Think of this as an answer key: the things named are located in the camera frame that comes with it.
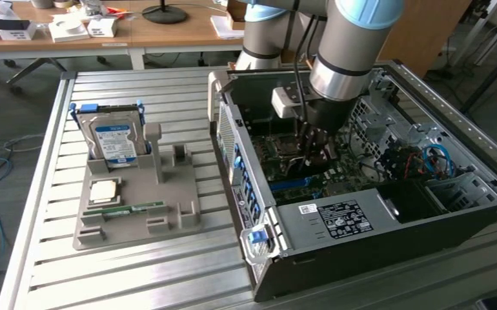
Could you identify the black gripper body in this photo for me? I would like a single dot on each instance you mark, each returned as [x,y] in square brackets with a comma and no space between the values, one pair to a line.
[328,113]

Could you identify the black graphics card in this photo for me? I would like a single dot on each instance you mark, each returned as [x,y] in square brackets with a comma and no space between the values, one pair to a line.
[291,169]

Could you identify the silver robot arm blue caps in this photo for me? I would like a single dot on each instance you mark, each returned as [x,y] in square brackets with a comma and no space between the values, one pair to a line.
[347,48]

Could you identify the CPU socket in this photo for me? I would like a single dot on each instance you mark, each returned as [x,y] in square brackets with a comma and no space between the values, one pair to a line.
[280,145]

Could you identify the green motherboard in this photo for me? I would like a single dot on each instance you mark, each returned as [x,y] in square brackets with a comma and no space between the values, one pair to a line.
[347,174]

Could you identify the black case latch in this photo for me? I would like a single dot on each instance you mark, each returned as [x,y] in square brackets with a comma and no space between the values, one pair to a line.
[240,122]

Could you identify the blue expansion slot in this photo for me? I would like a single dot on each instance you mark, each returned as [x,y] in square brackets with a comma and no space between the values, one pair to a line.
[287,185]

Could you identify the black fan shroud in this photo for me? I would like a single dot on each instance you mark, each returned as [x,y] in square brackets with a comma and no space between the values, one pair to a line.
[412,200]

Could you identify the grey power supply unit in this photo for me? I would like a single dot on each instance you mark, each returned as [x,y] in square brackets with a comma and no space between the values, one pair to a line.
[308,226]

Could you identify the white paper booklet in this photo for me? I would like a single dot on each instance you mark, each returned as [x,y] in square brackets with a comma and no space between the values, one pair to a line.
[227,27]

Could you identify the brown cardboard box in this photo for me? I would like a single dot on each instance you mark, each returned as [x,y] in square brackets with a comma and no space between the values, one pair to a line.
[235,11]

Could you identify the silver disk bay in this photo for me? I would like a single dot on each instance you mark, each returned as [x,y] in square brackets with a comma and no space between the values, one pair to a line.
[468,190]

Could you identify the blue case front latch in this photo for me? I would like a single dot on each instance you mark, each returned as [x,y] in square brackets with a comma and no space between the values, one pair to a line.
[256,236]

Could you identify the wooden desk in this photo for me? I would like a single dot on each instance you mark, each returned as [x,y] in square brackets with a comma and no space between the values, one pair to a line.
[24,43]
[179,32]

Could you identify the black open PC case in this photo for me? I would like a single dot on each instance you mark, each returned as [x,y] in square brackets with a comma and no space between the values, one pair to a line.
[360,264]

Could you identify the black round lamp base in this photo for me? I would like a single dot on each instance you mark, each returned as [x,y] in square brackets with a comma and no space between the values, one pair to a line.
[164,14]

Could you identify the hard disk blue caddy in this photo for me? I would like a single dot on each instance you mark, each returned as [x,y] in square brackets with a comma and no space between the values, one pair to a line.
[110,139]

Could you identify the grey printed parts rack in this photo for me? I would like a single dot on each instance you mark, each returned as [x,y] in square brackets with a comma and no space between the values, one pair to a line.
[136,200]

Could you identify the green RAM stick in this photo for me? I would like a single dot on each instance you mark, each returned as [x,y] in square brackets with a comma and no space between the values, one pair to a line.
[123,209]

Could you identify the silver CPU chip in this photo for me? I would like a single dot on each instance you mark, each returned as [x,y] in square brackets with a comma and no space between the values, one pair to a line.
[104,192]

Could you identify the white labelled box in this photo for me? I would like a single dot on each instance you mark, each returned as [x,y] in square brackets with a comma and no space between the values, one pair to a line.
[103,27]

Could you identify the white box with tape roll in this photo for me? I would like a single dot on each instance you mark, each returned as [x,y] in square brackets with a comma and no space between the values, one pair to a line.
[70,29]

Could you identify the black white cardboard box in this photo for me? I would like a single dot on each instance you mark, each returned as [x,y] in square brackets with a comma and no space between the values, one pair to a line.
[15,30]

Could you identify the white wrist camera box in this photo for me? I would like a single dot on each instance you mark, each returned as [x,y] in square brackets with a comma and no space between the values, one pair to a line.
[284,101]

